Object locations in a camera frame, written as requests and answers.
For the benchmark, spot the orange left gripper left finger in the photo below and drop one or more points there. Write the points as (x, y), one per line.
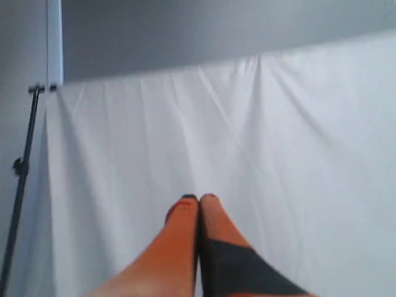
(168, 265)

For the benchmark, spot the white backdrop cloth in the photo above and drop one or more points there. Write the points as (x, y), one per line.
(299, 145)

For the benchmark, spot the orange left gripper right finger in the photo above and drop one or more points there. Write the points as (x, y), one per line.
(229, 264)

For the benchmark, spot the black backdrop stand pole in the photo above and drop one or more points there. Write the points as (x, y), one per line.
(20, 167)

